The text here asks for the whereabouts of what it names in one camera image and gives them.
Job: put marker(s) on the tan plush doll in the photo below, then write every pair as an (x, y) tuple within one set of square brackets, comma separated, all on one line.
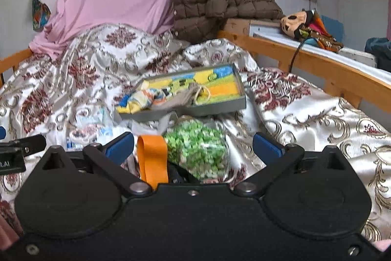
[(293, 24)]

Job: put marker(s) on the grey metal tray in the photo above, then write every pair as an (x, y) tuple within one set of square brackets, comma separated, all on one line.
[(213, 106)]

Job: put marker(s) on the clear bag of green pieces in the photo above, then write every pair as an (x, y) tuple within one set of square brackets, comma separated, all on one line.
[(195, 144)]

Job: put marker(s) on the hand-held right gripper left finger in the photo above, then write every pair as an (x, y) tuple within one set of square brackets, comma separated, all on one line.
[(117, 147)]

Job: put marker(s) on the dark teal cloth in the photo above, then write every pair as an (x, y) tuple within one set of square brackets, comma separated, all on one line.
[(380, 50)]

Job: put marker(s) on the colourful cartoon towel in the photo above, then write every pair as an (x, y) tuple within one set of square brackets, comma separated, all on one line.
[(220, 86)]

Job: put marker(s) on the wooden bed rail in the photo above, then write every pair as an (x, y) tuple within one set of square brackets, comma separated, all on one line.
[(275, 40), (320, 65)]

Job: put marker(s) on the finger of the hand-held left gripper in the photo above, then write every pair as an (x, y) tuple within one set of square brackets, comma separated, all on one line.
[(1, 133), (33, 144)]

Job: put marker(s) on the floral satin blanket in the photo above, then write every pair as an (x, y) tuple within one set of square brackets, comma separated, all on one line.
[(76, 65)]

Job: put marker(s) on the colourful hanging paper decoration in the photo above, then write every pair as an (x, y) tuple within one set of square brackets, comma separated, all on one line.
[(39, 11)]

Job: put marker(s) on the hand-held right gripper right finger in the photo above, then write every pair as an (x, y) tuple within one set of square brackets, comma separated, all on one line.
[(268, 147)]

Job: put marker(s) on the grey cloth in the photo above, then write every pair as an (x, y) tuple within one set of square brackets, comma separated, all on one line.
[(165, 123)]

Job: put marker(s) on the white blue print muslin cloth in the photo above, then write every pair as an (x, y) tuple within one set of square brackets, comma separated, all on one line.
[(137, 102)]

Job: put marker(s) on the light blue wipe packet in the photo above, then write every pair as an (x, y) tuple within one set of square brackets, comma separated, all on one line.
[(91, 123)]

